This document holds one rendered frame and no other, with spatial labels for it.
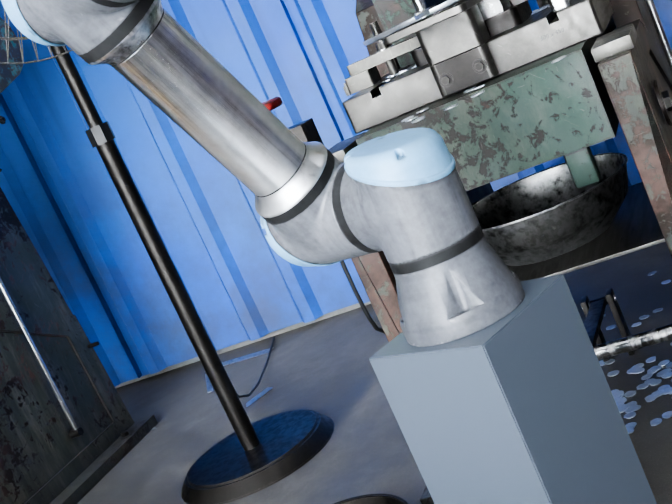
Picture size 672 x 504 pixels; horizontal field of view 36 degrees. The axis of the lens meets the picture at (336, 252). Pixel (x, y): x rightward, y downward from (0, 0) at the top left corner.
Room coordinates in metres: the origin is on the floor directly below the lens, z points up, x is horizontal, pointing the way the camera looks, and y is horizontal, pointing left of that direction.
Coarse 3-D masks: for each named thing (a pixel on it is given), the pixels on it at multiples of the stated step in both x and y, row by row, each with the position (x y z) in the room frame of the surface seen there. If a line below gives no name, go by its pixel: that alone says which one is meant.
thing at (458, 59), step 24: (480, 0) 1.69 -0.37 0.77; (432, 24) 1.60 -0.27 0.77; (456, 24) 1.70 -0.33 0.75; (480, 24) 1.72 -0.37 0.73; (432, 48) 1.72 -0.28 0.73; (456, 48) 1.71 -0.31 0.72; (480, 48) 1.70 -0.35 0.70; (432, 72) 1.74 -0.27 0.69; (456, 72) 1.72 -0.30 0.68; (480, 72) 1.70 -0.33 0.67
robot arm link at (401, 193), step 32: (416, 128) 1.23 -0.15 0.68; (352, 160) 1.18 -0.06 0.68; (384, 160) 1.15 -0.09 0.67; (416, 160) 1.15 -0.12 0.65; (448, 160) 1.17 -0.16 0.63; (352, 192) 1.20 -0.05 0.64; (384, 192) 1.15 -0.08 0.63; (416, 192) 1.14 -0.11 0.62; (448, 192) 1.16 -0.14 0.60; (352, 224) 1.20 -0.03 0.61; (384, 224) 1.17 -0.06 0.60; (416, 224) 1.15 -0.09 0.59; (448, 224) 1.15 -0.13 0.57; (416, 256) 1.15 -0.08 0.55
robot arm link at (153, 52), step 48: (48, 0) 1.10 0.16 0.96; (96, 0) 1.08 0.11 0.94; (144, 0) 1.13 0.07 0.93; (96, 48) 1.13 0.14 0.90; (144, 48) 1.15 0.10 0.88; (192, 48) 1.18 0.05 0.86; (192, 96) 1.17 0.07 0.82; (240, 96) 1.20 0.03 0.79; (240, 144) 1.20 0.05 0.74; (288, 144) 1.23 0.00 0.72; (288, 192) 1.23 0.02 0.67; (288, 240) 1.28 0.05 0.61; (336, 240) 1.23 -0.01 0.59
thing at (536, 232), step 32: (608, 160) 1.92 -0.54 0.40; (512, 192) 2.04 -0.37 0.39; (544, 192) 2.03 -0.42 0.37; (576, 192) 1.99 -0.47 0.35; (608, 192) 1.74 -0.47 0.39; (480, 224) 1.99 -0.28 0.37; (512, 224) 1.74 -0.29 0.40; (544, 224) 1.72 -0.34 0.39; (576, 224) 1.72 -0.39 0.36; (608, 224) 1.79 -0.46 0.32; (512, 256) 1.78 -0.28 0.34; (544, 256) 1.77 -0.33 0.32
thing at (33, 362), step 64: (0, 64) 2.86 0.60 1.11; (0, 192) 2.96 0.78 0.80; (0, 256) 2.85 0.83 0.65; (0, 320) 2.75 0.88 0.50; (64, 320) 2.96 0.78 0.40; (0, 384) 2.66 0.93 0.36; (64, 384) 2.86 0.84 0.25; (0, 448) 2.57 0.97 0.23; (64, 448) 2.75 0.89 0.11; (128, 448) 2.86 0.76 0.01
